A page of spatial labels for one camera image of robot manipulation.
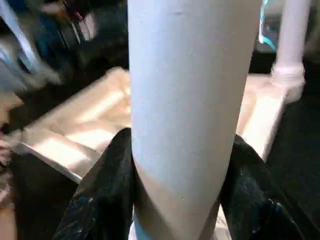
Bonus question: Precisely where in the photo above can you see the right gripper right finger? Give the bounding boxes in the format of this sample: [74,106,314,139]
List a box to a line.
[219,134,315,240]

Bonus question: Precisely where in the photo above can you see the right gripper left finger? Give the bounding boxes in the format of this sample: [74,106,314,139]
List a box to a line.
[52,127,136,240]

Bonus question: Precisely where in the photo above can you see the white plastic table top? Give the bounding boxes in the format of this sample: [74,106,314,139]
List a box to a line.
[10,66,307,240]

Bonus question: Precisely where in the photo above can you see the white plastic table leg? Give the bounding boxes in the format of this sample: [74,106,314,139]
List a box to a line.
[127,0,264,240]
[271,0,312,104]

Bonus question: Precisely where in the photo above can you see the black work surface mat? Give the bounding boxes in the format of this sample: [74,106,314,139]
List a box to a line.
[0,50,320,240]

